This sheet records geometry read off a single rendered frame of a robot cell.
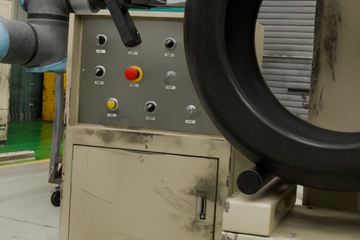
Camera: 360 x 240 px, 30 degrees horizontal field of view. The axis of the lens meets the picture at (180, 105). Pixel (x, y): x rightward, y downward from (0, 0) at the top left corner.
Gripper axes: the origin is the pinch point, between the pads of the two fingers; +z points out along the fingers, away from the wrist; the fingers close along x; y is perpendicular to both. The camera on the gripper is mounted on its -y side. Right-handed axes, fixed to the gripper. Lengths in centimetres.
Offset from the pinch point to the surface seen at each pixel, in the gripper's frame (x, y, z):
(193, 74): -9.5, -14.1, 4.7
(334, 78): 25.3, -13.3, 27.9
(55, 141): 323, -72, -198
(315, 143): -13.0, -24.9, 28.6
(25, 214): 291, -122, -202
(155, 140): 61, -35, -27
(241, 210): -11.7, -38.2, 15.9
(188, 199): 60, -52, -15
